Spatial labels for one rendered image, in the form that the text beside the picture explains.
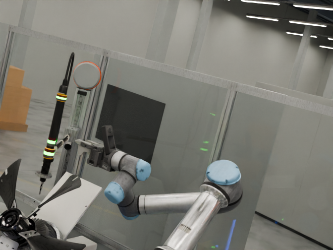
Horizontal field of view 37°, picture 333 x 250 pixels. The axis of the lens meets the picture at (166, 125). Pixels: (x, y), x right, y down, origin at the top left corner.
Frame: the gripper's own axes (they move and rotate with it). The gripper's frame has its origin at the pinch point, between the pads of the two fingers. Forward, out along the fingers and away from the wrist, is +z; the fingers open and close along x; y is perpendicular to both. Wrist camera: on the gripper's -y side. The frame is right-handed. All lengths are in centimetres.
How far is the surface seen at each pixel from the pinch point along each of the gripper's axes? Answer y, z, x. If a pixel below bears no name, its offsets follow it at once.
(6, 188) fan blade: 38, 45, 7
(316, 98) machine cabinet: -44, 88, 615
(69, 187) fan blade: 25.6, 10.4, 11.9
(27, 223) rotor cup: 45.4, 20.0, 1.2
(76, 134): 10, 46, 48
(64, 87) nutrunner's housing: -18.8, 14.3, -1.6
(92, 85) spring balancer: -17, 51, 58
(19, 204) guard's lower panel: 74, 99, 70
